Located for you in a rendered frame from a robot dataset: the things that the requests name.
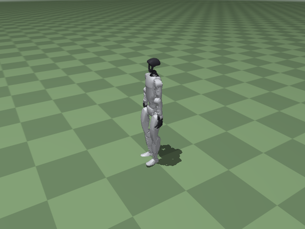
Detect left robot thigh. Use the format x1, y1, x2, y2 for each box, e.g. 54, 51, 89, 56
150, 112, 159, 143

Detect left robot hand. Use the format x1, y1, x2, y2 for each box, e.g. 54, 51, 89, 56
154, 116, 163, 129

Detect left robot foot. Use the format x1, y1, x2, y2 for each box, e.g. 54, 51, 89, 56
146, 158, 159, 166

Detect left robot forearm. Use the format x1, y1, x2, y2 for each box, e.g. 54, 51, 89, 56
156, 99, 163, 119

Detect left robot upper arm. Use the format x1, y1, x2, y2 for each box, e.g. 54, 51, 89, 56
154, 79, 163, 104

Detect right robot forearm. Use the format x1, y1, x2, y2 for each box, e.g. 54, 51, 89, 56
143, 92, 148, 106

